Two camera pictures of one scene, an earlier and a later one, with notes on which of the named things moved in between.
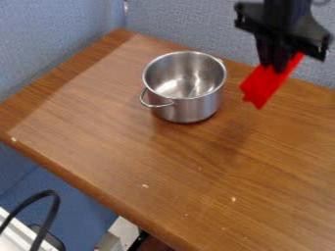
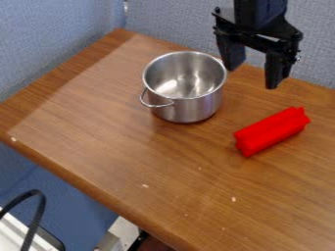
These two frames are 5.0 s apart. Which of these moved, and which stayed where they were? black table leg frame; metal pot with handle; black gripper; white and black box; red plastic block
Moved: red plastic block; black gripper
Stayed: metal pot with handle; black table leg frame; white and black box
